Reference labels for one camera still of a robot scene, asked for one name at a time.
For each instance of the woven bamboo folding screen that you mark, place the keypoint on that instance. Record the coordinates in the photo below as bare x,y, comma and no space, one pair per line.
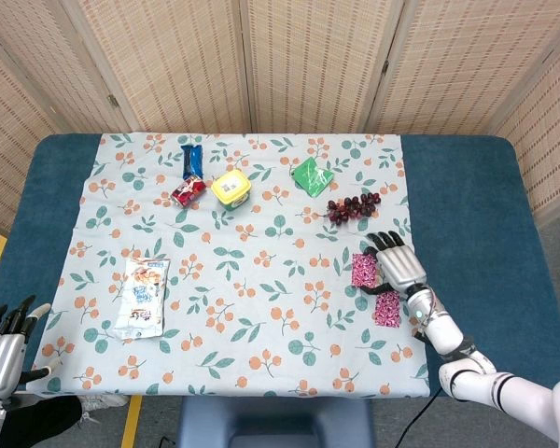
280,60

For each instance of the white snack bag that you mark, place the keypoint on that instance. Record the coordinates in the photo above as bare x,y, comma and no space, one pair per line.
142,298

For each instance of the green foil packet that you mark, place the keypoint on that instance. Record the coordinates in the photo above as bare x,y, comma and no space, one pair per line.
312,176

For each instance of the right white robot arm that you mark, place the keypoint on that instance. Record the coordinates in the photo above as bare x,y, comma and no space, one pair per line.
443,331

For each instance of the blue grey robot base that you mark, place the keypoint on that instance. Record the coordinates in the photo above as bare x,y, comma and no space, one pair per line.
275,422

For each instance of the black trouser leg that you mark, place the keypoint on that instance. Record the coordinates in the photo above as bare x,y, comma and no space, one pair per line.
39,424

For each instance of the dark red grape bunch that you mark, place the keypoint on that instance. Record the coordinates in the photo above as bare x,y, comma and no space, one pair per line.
352,207

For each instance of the red snack packet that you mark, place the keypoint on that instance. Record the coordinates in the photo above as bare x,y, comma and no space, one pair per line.
188,191

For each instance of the green tub yellow lid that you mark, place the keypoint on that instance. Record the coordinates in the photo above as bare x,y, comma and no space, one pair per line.
231,187

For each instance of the blue snack bar wrapper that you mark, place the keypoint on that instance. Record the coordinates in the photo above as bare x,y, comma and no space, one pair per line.
191,161

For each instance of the white sneaker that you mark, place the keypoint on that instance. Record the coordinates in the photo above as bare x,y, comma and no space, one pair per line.
105,401

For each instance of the floral leaf print tablecloth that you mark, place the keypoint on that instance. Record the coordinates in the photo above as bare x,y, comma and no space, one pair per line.
261,303

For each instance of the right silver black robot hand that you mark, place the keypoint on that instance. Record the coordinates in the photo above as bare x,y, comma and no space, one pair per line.
401,268

